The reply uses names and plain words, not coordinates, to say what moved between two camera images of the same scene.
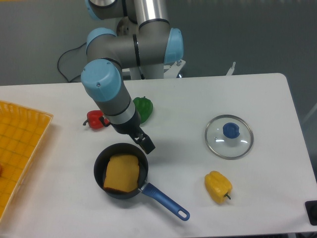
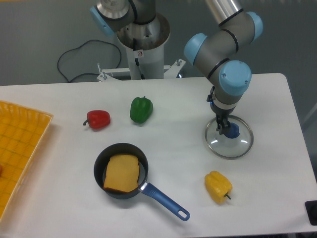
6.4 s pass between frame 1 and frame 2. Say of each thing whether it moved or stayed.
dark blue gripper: moved
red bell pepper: stayed
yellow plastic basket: stayed
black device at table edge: stayed
